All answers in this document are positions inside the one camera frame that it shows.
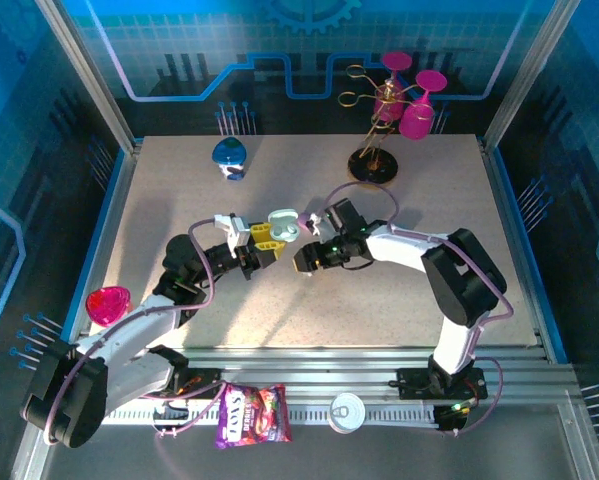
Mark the blue cup on table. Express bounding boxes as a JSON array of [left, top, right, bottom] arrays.
[[211, 136, 247, 182]]

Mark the silver tin can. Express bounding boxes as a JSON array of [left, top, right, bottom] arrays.
[[327, 392, 367, 435]]

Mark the aluminium profile rail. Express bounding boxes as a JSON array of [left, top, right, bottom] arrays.
[[43, 347, 578, 401]]

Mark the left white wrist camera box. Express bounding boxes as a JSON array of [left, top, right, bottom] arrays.
[[212, 213, 253, 260]]

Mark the purple candy bag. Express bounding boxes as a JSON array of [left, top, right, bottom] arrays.
[[213, 382, 293, 450]]

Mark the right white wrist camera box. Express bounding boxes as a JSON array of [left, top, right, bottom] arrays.
[[308, 212, 332, 237]]

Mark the gold wire glass rack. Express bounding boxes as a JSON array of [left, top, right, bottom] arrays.
[[337, 63, 433, 189]]

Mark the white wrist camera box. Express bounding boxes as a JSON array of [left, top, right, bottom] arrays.
[[308, 212, 332, 237], [212, 213, 253, 260]]

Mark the small circuit board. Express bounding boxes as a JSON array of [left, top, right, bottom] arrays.
[[152, 397, 191, 437], [434, 398, 475, 432]]

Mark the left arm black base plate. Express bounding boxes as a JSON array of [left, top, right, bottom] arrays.
[[176, 367, 223, 400]]

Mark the pink wine glass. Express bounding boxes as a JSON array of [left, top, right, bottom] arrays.
[[397, 69, 449, 142], [372, 51, 414, 124]]

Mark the white slotted cable duct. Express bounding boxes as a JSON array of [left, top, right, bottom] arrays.
[[101, 403, 440, 427]]

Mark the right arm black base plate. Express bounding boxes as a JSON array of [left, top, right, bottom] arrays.
[[396, 367, 489, 401]]

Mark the pink plastic cup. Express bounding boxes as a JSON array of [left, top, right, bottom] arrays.
[[85, 285, 133, 329]]

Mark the mint earbud charging case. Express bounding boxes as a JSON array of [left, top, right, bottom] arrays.
[[267, 208, 302, 245]]

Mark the aluminium frame post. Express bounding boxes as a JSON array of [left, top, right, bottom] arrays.
[[32, 0, 143, 154], [483, 0, 583, 146]]

